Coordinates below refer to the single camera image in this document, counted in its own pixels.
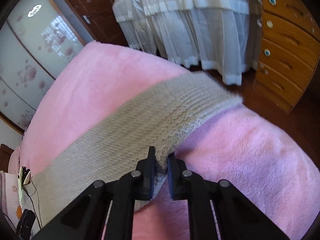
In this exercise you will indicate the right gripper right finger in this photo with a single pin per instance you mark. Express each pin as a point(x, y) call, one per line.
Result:
point(177, 185)

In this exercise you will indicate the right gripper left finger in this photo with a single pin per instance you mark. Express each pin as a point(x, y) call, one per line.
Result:
point(147, 168)

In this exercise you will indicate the beige knit sweater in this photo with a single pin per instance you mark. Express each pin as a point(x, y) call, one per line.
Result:
point(163, 116)

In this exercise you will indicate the pink cartoon quilt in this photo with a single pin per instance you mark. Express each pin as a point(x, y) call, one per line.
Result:
point(10, 203)

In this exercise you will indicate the light green folded garment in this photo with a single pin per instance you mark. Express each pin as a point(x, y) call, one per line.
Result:
point(24, 178)

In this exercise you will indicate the wooden headboard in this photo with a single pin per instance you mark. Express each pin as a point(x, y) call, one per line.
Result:
point(5, 154)

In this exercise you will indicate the pink fleece bed cover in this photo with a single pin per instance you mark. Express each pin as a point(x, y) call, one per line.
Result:
point(238, 145)

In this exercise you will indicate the floral sliding wardrobe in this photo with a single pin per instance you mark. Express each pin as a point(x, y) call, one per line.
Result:
point(37, 43)

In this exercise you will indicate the wooden chest of drawers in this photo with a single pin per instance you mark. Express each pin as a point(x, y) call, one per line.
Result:
point(289, 52)

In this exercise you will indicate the brown wooden door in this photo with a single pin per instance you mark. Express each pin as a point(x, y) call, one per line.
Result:
point(98, 18)

